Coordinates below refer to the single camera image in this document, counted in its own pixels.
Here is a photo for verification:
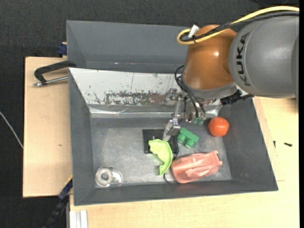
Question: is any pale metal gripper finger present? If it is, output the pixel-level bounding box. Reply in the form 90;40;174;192
162;119;176;142
169;124;181;138

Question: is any green toy brick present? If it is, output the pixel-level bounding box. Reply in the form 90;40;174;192
176;127;200;149

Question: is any lime green plastic bowl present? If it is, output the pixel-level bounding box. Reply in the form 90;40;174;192
148;139;173;176

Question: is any black square block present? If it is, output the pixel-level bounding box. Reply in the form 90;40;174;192
142;129;180;155

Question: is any orange ball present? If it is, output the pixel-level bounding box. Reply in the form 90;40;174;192
208;116;230;138

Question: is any pink clear plastic case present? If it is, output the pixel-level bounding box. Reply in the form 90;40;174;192
171;150;223;184

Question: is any grey metal bin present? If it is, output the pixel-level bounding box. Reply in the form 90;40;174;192
66;19;279;206

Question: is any pale wood board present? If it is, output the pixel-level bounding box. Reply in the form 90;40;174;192
22;57;73;198

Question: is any black cylinder on white bracket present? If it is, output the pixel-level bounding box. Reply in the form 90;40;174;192
206;93;254;116

